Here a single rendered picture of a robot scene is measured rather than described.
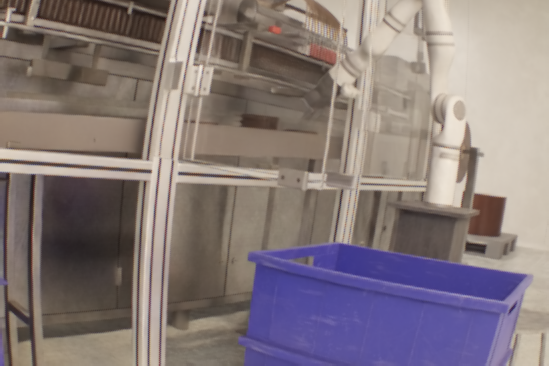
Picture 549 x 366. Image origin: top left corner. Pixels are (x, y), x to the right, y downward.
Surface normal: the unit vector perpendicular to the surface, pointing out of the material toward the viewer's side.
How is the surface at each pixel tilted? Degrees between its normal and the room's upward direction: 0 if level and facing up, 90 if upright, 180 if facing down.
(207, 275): 90
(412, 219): 90
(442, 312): 90
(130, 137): 90
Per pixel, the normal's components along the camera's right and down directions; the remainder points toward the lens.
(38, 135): 0.82, 0.13
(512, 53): -0.55, -0.05
